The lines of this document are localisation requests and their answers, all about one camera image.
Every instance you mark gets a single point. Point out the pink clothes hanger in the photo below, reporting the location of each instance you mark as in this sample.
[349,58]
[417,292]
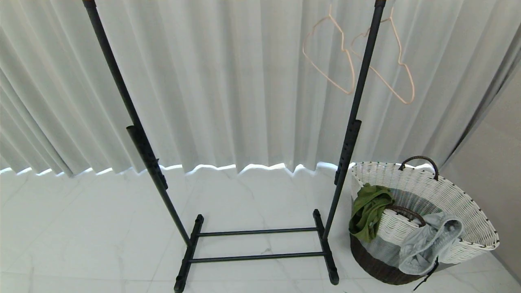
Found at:
[388,86]
[325,73]

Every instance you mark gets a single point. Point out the pale grey shorts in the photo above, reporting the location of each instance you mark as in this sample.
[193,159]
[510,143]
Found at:
[423,244]

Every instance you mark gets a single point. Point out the black clothes rack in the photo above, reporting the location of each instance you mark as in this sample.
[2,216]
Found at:
[352,142]

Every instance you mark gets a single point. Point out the white laundry basket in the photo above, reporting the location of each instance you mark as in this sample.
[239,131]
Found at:
[447,195]

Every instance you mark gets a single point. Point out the white curtain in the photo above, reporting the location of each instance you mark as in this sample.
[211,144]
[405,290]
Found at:
[244,81]

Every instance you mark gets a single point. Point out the green garment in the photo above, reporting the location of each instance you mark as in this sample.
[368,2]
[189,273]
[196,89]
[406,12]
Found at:
[368,211]

